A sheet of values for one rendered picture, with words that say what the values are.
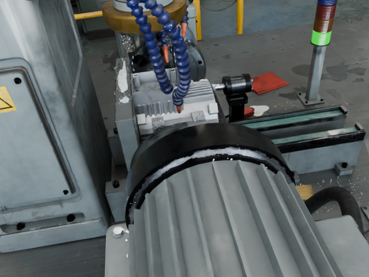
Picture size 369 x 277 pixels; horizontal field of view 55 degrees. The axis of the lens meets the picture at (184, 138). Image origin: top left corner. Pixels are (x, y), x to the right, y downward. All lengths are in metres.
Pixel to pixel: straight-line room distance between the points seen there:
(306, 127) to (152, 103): 0.51
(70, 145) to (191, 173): 0.49
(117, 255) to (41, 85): 0.35
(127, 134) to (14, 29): 0.30
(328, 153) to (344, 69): 0.65
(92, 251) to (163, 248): 0.69
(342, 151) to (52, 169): 0.79
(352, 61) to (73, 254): 1.37
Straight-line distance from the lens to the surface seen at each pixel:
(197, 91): 0.89
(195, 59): 1.11
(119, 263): 0.50
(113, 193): 0.93
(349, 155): 1.14
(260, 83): 1.50
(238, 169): 0.31
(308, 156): 1.08
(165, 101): 0.86
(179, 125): 0.68
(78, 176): 0.82
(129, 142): 0.79
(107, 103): 1.49
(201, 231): 0.26
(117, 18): 0.74
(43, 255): 1.02
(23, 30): 0.65
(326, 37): 1.30
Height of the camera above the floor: 1.57
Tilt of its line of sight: 39 degrees down
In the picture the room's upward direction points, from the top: 6 degrees counter-clockwise
